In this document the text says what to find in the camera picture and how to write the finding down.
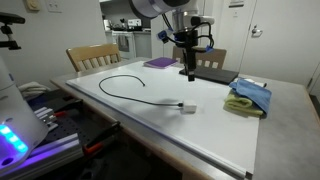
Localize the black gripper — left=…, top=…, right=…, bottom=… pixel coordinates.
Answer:
left=173, top=30, right=198, bottom=82

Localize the black charger cable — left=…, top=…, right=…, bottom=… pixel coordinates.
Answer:
left=98, top=74, right=184, bottom=108

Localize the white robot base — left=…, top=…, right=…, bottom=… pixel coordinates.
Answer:
left=0, top=57, right=48, bottom=175

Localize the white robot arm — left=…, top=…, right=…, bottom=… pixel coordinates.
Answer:
left=129, top=0, right=207, bottom=82

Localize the right wooden chair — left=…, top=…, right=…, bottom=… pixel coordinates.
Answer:
left=172, top=46, right=227, bottom=69

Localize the wooden chair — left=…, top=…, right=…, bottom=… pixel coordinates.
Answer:
left=66, top=43, right=122, bottom=72
left=172, top=46, right=227, bottom=69

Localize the purple notebook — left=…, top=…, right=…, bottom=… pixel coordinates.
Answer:
left=144, top=57, right=177, bottom=69

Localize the white whiteboard mat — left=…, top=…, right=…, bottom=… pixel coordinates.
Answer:
left=66, top=61, right=259, bottom=177

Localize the yellow-green cloth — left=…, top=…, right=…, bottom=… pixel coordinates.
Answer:
left=224, top=90, right=263, bottom=116

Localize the white kitchen stove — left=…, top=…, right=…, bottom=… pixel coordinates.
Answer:
left=111, top=19, right=152, bottom=59

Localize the white marker pen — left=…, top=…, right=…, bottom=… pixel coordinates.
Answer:
left=234, top=78, right=267, bottom=88

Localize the blue cloth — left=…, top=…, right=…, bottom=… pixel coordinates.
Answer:
left=229, top=79, right=272, bottom=114

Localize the left wooden chair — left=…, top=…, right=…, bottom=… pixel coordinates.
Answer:
left=66, top=43, right=122, bottom=72

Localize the black orange clamp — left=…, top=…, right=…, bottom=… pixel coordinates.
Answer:
left=82, top=122, right=121, bottom=155

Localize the white folded towel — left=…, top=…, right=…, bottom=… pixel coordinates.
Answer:
left=18, top=81, right=50, bottom=98

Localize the white door with handle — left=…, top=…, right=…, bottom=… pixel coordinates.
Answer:
left=240, top=0, right=320, bottom=86

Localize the black camera on stand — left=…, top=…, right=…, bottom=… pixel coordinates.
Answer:
left=0, top=12, right=25, bottom=50

